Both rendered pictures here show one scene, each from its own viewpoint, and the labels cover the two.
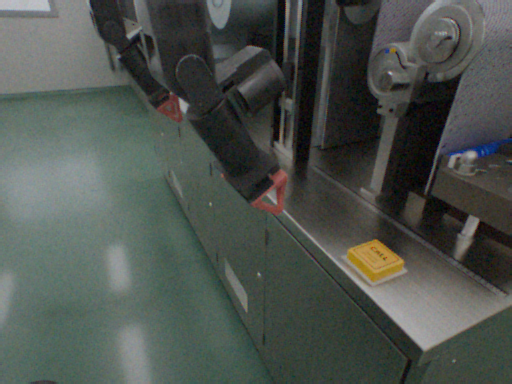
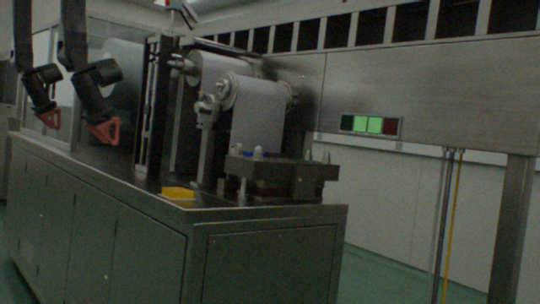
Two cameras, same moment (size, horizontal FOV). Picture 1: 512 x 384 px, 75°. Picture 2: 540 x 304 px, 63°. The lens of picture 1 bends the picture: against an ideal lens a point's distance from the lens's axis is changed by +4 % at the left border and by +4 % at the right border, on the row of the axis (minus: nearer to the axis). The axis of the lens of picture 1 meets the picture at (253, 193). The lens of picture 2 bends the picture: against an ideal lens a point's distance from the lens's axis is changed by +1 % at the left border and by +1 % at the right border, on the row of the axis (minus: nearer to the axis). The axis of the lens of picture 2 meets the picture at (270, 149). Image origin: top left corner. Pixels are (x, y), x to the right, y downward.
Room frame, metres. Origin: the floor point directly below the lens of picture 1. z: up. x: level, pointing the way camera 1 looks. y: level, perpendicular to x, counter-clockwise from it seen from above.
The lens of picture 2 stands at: (-0.86, -0.16, 1.14)
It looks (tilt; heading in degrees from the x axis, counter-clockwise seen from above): 3 degrees down; 346
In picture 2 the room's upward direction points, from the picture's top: 7 degrees clockwise
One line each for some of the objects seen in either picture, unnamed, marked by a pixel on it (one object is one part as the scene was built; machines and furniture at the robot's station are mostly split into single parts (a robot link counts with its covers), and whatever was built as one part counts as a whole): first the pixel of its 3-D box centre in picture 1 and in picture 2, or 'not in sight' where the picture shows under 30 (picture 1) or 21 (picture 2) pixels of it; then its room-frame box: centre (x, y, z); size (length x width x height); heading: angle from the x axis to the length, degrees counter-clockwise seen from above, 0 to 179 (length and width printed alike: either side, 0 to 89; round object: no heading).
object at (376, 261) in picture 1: (374, 259); (177, 192); (0.46, -0.22, 0.91); 0.07 x 0.07 x 0.02; 26
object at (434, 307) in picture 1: (250, 106); (124, 159); (1.56, 0.01, 0.88); 2.52 x 0.66 x 0.04; 26
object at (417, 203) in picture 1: (458, 189); (252, 185); (0.70, -0.50, 0.92); 0.28 x 0.04 x 0.04; 116
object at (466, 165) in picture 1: (467, 161); (238, 149); (0.58, -0.41, 1.05); 0.04 x 0.04 x 0.04
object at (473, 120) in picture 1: (487, 111); (257, 133); (0.70, -0.50, 1.11); 0.23 x 0.01 x 0.18; 116
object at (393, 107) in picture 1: (388, 136); (204, 143); (0.72, -0.31, 1.05); 0.06 x 0.05 x 0.31; 116
